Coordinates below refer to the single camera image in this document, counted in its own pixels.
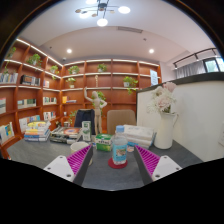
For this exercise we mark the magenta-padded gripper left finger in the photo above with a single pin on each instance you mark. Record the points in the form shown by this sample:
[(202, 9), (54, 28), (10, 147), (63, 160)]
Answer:
[(58, 166)]

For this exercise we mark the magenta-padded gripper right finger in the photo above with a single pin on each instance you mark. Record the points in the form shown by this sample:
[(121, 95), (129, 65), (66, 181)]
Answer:
[(166, 166)]

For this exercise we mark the clear blue-capped water bottle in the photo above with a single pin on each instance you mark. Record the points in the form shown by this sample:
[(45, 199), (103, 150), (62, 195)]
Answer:
[(120, 150)]

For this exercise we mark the cream cylindrical cup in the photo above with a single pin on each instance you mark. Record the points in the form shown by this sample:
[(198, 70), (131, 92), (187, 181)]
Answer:
[(77, 147)]

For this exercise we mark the white pitcher vase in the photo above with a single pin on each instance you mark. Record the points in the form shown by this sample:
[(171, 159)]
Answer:
[(164, 133)]

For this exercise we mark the small snack packet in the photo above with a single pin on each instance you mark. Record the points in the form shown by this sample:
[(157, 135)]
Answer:
[(131, 148)]

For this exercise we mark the colourful book stack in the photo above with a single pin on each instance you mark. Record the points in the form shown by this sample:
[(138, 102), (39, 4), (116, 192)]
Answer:
[(36, 132)]

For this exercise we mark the tall green white carton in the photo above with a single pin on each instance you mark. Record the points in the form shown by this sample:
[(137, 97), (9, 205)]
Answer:
[(86, 131)]

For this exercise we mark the green and white box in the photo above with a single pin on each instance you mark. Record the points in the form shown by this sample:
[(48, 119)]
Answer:
[(103, 143)]

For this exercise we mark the beige chair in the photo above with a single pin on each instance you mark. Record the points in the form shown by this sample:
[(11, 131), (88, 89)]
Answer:
[(121, 118)]

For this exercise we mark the wooden artist mannequin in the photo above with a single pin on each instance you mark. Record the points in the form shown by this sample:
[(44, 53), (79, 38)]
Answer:
[(97, 111)]

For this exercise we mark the wooden shelf unit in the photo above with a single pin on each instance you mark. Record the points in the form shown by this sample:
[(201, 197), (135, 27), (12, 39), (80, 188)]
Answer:
[(116, 81)]

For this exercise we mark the grey curtain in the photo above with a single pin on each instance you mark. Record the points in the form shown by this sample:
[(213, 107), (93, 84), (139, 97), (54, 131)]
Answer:
[(190, 69)]

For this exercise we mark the round recessed ceiling light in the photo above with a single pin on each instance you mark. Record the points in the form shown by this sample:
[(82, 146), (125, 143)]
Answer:
[(69, 51), (151, 51)]

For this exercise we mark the ceiling air vent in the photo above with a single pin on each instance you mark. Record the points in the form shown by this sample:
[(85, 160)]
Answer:
[(130, 29)]

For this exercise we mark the branched ceiling lamp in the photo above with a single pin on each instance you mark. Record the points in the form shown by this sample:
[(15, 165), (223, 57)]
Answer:
[(102, 22)]

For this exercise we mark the black track light rail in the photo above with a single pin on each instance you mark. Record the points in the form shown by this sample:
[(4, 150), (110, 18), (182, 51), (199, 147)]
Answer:
[(196, 54)]

